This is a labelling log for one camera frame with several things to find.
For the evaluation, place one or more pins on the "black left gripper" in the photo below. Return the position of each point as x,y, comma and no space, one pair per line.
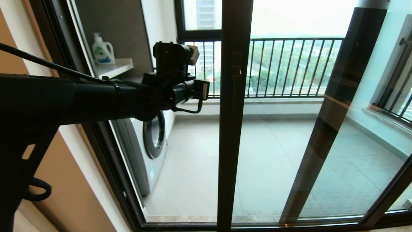
183,93

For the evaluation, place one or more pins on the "dark framed sliding glass door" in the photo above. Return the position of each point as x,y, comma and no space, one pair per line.
235,145

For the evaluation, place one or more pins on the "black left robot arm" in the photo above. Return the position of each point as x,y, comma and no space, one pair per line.
64,100

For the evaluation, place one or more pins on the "white front-load washing machine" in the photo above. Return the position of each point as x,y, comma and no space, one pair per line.
151,135

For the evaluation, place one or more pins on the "highrise building outside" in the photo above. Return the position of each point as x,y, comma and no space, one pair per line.
206,16

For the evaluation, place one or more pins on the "white detergent bottle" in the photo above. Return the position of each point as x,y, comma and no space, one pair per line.
103,53

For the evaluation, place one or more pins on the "long stone window sill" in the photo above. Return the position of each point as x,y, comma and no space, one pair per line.
273,100

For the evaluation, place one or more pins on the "dark framed fixed glass door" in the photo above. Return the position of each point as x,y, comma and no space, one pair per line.
338,96

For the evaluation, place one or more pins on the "short stone window sill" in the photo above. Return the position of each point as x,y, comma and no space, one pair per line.
386,120

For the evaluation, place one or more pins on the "black side balcony railing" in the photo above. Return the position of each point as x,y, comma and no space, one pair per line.
396,79

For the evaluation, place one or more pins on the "black window frame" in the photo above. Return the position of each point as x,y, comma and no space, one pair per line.
199,34

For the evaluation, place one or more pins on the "white wall shelf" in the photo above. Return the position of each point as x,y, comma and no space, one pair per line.
116,67

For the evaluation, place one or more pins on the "grey metal wall rod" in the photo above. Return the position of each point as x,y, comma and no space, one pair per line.
405,41

